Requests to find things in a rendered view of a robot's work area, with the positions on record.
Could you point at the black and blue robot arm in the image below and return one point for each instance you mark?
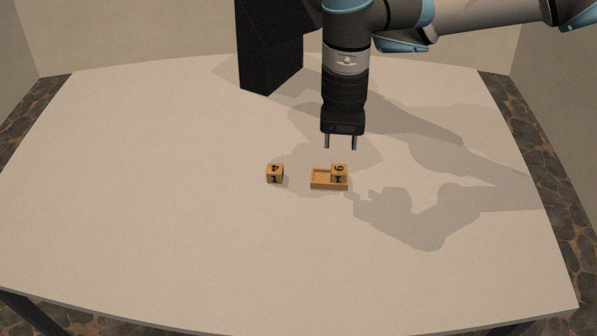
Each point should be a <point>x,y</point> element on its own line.
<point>348,25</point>

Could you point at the orange rectangular tray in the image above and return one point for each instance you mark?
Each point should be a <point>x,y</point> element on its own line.
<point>320,179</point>

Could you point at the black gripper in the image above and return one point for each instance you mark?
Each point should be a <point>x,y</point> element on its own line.
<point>344,87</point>

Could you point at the orange cube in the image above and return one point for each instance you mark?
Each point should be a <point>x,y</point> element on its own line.
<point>338,173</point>
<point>275,173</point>

